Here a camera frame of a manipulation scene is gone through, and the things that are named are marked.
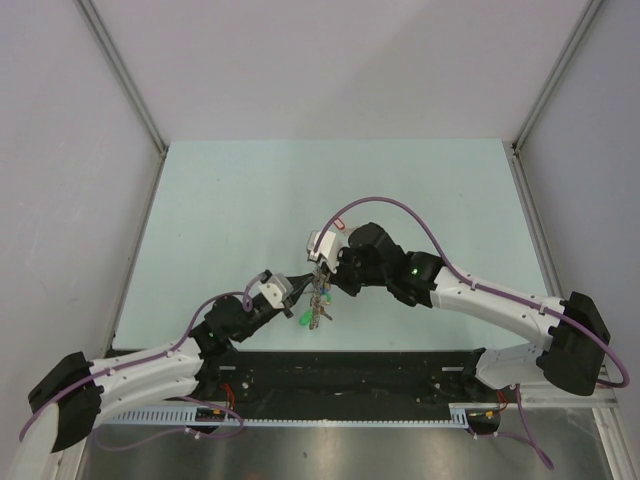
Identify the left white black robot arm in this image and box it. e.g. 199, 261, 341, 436
19, 271, 312, 452

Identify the aluminium frame post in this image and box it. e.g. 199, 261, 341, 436
74, 0, 168, 159
510, 0, 608, 156

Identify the aluminium frame post left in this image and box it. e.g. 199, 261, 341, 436
74, 0, 168, 159

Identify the large keyring with many rings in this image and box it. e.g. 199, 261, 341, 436
299, 267, 333, 330

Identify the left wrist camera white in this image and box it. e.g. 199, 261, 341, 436
259, 273, 293, 310

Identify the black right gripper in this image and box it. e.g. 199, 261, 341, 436
320, 245, 389, 298

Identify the aluminium frame post right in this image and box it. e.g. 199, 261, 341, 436
510, 0, 608, 156

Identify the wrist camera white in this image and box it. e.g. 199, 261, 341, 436
259, 273, 293, 310
306, 230, 343, 269

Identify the key with red tag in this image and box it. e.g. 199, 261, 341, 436
333, 217, 358, 236

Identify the slotted cable duct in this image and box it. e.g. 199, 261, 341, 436
107, 402, 499, 428

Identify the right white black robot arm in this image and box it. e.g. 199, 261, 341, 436
307, 223, 610, 401

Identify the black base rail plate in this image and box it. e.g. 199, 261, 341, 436
195, 349, 514, 403

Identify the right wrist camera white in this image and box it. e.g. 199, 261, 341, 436
306, 230, 343, 269

